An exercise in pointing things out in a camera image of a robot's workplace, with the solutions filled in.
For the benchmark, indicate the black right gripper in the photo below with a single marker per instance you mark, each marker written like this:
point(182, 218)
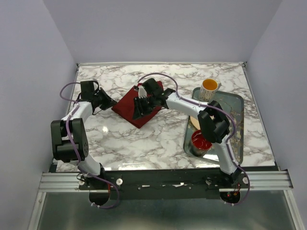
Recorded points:
point(138, 110)

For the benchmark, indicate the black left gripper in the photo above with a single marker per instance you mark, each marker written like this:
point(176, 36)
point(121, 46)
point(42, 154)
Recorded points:
point(109, 101)

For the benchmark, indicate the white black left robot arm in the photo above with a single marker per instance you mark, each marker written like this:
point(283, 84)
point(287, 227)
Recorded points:
point(68, 135)

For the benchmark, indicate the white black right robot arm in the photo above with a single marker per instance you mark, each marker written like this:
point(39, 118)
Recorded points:
point(213, 121)

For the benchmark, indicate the beige bird pattern plate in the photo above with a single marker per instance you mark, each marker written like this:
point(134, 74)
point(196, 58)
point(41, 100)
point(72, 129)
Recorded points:
point(195, 122)

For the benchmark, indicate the red and black cup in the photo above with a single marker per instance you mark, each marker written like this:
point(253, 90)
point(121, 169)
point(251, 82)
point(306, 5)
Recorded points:
point(198, 145)

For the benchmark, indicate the white floral mug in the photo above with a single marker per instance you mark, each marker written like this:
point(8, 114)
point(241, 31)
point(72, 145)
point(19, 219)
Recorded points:
point(208, 89)

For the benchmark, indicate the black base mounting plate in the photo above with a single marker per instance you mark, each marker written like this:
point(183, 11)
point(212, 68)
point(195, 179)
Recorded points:
point(168, 193)

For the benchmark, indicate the teal floral serving tray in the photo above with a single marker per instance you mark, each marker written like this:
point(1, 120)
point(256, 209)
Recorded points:
point(233, 104)

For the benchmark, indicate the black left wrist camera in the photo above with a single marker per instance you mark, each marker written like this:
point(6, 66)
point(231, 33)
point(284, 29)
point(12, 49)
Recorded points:
point(88, 90)

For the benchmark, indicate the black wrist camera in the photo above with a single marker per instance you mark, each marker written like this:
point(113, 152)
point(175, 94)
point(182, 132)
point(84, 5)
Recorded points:
point(88, 90)
point(150, 87)

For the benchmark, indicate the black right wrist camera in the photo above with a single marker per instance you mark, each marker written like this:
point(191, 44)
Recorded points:
point(150, 87)

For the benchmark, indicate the aluminium frame rail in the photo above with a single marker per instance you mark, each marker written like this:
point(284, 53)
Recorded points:
point(254, 181)

